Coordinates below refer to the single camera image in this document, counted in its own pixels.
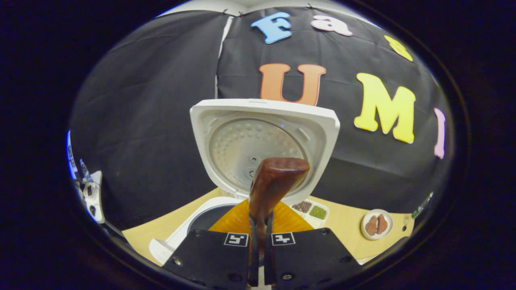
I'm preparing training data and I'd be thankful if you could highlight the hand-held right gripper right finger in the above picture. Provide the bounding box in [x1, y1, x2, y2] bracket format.
[264, 201, 361, 290]

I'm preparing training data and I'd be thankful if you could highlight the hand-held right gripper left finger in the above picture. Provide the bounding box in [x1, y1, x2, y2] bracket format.
[161, 198, 262, 290]

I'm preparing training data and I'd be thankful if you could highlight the brown wooden spoon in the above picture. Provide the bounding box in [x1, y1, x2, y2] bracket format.
[248, 157, 311, 254]

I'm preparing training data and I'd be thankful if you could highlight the white rice cooker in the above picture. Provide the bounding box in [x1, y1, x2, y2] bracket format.
[148, 99, 341, 266]

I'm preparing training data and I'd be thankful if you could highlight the white divided seasoning tray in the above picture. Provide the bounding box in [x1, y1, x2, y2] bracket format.
[291, 199, 330, 229]

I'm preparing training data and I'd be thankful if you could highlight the white round plate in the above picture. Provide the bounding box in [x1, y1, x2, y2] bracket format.
[361, 209, 393, 241]

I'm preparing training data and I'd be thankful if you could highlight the clear green label water bottle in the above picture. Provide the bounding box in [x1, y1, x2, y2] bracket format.
[411, 191, 434, 219]

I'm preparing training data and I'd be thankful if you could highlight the black backdrop cloth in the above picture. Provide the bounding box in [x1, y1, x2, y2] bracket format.
[69, 6, 456, 230]

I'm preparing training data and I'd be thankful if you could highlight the white plastic equipment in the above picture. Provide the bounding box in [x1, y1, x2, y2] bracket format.
[67, 131, 106, 224]

